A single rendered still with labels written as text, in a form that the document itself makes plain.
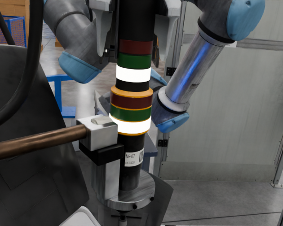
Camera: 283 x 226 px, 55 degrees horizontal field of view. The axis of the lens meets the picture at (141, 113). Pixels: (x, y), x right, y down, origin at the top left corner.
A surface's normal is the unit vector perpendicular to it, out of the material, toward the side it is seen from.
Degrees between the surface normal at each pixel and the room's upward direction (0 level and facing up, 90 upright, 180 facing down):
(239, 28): 112
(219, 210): 0
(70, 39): 68
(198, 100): 90
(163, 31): 93
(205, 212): 0
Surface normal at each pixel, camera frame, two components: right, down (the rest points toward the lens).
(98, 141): 0.63, 0.33
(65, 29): -0.48, -0.10
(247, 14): 0.61, 0.64
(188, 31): 0.07, 0.37
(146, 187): 0.08, -0.93
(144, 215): 0.19, -0.97
